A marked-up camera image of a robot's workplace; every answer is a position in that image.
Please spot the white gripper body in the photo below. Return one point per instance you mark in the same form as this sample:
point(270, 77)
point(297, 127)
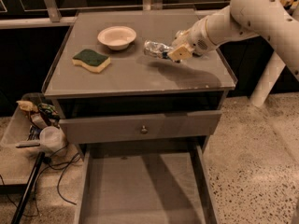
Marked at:
point(196, 38)

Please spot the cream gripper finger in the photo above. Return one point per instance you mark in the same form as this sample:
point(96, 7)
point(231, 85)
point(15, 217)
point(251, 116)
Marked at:
point(181, 52)
point(181, 37)

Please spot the silver blue redbull can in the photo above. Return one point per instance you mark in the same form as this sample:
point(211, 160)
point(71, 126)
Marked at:
point(156, 49)

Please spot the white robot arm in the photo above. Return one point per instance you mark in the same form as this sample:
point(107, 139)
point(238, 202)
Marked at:
point(240, 20)

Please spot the grey upper drawer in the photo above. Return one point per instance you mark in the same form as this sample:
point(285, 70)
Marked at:
point(127, 128)

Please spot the grey cabinet with counter top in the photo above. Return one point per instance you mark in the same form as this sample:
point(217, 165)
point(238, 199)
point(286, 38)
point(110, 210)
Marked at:
point(134, 83)

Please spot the round metal drawer knob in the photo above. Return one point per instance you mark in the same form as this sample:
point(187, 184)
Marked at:
point(144, 130)

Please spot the open grey middle drawer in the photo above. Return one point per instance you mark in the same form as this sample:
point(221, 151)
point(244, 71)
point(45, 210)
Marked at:
point(145, 184)

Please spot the white paper bowl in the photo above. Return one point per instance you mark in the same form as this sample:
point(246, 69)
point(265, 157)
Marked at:
point(117, 37)

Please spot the green and yellow sponge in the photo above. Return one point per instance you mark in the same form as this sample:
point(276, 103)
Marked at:
point(91, 60)

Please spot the yellow object on railing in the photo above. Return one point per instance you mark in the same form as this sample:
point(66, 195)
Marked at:
point(289, 4)

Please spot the crumpled snack bags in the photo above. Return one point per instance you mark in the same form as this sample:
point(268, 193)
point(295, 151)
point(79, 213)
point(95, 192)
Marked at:
point(41, 115)

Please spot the clear plastic cup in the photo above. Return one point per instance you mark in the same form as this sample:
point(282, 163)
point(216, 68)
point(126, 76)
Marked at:
point(52, 138)

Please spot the black tripod leg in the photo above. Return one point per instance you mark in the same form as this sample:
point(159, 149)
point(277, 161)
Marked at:
point(28, 188)

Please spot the metal railing frame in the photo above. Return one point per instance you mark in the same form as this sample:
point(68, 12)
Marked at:
point(124, 6)

